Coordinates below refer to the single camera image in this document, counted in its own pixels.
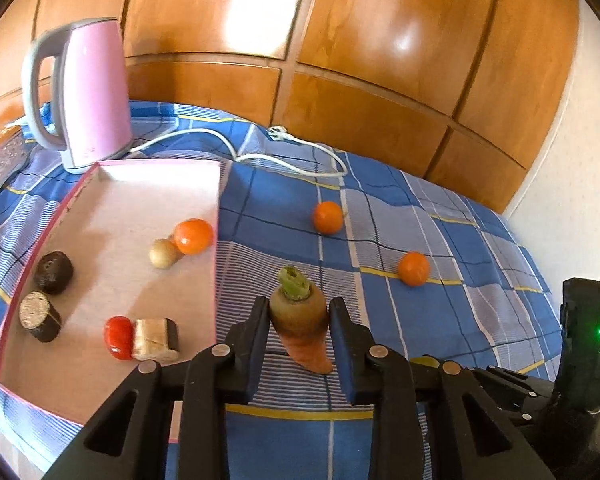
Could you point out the orange oval tomato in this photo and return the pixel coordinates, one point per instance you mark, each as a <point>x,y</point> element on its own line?
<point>193,236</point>

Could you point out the silver ornate tissue box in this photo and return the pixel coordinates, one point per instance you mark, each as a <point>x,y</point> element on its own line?
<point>0,159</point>

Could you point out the dark brown round fruit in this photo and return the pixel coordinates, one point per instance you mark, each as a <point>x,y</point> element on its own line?
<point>53,273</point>

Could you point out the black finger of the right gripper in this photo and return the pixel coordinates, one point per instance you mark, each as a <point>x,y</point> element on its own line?
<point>520,397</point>

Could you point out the orange carrot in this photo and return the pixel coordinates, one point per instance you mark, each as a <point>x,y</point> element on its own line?
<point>299,315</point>

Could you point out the small yellow-brown potato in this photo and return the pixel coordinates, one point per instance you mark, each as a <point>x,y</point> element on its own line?
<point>163,253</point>

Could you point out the red tomato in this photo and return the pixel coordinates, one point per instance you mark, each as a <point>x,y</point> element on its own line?
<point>119,336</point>

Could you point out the pink white shallow tray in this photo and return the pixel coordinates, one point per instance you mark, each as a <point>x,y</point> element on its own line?
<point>106,226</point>

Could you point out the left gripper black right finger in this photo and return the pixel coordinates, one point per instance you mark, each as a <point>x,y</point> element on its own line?
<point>426,420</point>

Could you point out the green tomato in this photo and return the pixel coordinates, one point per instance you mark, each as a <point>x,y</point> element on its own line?
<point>428,361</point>

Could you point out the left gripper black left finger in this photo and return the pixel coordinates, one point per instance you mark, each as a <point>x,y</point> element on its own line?
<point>128,436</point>

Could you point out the orange tangerine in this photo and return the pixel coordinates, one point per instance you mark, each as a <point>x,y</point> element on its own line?
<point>327,218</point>
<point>413,269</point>

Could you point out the white and dark block piece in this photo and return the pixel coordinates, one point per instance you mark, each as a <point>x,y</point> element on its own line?
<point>156,339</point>

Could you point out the blue plaid tablecloth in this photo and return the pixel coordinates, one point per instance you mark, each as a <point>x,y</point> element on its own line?
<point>485,302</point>

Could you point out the dark cylinder with pale top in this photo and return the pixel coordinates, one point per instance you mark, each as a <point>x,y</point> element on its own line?
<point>39,317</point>

